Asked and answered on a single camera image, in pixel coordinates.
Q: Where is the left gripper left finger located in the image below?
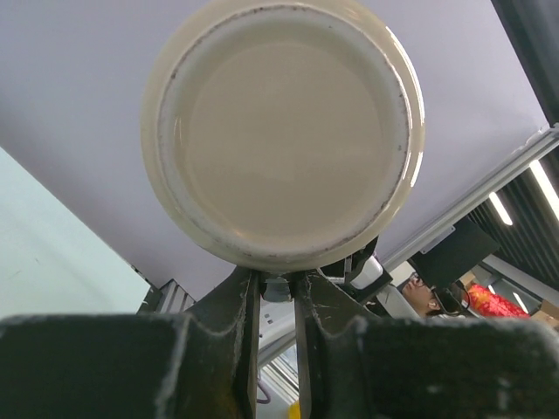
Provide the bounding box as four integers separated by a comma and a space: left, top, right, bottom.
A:
1, 268, 260, 418

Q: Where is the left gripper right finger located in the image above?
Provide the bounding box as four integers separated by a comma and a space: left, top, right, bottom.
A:
293, 274, 558, 418

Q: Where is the person with glasses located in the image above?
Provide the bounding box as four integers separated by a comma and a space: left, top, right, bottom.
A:
401, 272, 466, 318

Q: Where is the black monitor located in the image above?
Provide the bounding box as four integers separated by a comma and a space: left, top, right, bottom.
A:
408, 218, 500, 289

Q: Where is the red patterned bag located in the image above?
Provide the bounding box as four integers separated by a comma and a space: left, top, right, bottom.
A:
467, 284, 529, 319

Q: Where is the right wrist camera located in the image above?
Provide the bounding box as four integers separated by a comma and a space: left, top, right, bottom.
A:
318, 235, 394, 306

